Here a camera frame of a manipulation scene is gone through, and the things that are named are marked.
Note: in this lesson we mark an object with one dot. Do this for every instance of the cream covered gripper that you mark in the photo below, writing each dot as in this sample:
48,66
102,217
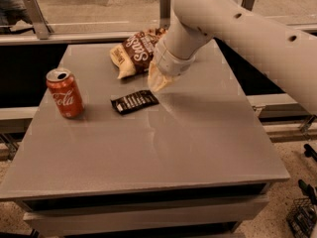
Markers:
171,62

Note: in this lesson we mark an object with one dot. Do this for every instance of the black rxbar chocolate bar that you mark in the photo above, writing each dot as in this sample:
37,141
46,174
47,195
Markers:
134,102

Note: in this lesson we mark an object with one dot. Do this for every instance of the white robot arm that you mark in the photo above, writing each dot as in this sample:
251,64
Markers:
286,55

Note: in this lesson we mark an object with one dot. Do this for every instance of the red coca-cola can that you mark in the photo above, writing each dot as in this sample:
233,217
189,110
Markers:
65,92

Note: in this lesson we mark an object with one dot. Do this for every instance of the brown white chip bag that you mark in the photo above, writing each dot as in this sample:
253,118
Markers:
135,54

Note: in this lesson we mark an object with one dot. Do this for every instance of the grey table drawer unit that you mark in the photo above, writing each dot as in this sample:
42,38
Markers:
172,213

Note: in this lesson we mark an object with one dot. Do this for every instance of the person sitting in background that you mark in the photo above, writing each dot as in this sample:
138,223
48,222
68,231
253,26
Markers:
11,12

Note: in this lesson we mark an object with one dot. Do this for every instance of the middle metal railing bracket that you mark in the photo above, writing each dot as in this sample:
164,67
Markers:
164,13

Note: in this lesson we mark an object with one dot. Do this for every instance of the left metal railing bracket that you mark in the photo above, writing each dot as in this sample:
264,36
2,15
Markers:
40,26

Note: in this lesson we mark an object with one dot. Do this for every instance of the black wire basket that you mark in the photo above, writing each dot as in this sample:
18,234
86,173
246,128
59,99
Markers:
302,218

